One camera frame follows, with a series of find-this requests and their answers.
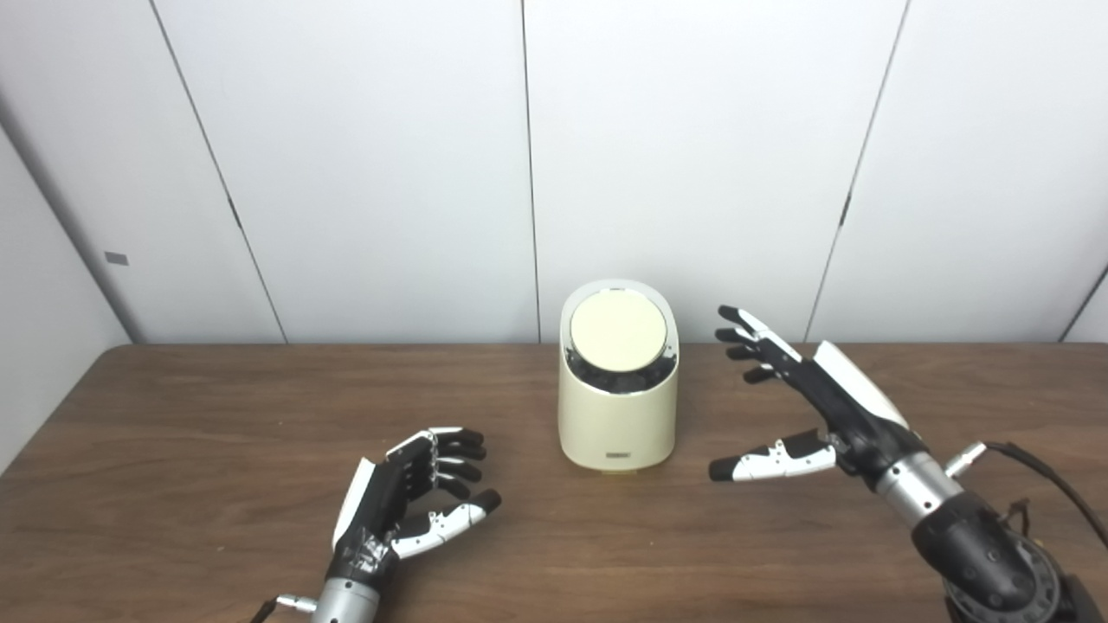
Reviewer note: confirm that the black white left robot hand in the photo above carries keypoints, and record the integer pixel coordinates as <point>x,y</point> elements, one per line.
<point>376,506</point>

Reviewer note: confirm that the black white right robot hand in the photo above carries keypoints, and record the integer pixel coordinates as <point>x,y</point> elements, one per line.
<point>848,407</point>

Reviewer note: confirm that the cream round bin lid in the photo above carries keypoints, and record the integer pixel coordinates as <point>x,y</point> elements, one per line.
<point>618,330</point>

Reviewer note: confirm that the cream-colored bin body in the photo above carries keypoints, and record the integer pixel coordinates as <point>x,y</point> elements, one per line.
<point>619,428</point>

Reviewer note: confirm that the black wall seam clip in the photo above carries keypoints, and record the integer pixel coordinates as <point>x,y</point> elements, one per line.
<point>235,213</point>
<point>845,211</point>

